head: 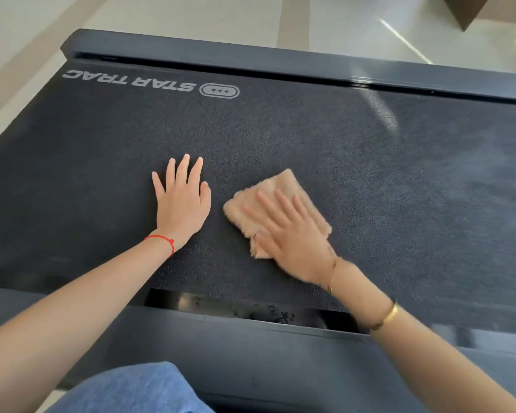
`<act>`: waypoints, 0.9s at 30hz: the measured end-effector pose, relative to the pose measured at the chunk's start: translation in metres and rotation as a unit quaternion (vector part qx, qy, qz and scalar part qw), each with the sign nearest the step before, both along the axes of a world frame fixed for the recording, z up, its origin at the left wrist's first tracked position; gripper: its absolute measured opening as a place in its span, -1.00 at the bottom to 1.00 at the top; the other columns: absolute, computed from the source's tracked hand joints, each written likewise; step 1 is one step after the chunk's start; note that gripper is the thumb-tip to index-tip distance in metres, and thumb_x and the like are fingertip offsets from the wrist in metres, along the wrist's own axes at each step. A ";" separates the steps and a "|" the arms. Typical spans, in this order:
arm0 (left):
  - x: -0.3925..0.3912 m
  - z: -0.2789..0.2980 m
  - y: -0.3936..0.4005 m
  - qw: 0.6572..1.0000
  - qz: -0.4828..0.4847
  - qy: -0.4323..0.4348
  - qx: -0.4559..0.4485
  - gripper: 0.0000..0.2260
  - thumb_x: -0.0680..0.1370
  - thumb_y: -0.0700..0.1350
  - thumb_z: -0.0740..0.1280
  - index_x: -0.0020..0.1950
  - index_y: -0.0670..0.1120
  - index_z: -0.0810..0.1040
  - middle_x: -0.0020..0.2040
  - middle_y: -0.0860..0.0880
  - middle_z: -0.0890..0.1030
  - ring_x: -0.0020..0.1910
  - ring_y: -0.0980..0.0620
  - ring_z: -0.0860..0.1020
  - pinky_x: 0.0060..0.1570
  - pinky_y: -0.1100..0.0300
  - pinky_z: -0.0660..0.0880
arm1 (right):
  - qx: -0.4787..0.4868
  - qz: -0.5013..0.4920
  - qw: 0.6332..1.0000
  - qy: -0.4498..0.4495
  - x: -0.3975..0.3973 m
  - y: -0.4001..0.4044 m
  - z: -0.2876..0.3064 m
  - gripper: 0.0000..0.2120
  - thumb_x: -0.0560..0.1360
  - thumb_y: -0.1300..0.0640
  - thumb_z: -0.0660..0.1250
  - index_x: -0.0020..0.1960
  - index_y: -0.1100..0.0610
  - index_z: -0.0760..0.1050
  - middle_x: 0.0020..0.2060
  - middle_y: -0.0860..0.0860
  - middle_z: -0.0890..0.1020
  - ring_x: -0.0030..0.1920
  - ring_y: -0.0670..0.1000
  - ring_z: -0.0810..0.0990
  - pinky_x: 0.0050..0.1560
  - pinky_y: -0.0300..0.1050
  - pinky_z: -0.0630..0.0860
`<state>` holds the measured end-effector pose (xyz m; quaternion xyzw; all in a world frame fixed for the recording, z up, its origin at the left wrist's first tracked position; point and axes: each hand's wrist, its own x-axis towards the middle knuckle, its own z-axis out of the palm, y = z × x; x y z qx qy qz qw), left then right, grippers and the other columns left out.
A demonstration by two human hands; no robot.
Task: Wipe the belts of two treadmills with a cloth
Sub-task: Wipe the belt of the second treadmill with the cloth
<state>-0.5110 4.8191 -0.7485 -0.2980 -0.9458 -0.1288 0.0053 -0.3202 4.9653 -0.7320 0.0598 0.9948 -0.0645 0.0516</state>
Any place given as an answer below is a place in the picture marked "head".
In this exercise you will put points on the person's left hand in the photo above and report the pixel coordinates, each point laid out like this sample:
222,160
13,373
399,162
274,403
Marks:
182,206

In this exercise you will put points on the beige cleaning cloth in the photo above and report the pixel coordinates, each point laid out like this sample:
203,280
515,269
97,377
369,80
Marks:
249,206

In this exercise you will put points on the black treadmill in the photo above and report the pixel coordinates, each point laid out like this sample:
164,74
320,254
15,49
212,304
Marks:
370,167

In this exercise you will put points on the person's right forearm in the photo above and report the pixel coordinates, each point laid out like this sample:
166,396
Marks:
434,357

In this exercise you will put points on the person's left forearm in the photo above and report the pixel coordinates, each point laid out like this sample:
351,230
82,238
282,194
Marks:
64,326

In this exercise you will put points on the brown wooden column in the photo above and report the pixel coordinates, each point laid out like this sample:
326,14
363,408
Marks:
468,8

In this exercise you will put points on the gold bangle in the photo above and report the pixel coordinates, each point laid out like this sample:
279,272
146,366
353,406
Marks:
389,318

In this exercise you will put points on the person's blue jeans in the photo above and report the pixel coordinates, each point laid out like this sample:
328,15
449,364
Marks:
133,389

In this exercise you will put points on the person's right hand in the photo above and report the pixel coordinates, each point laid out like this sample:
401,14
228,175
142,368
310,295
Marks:
301,249

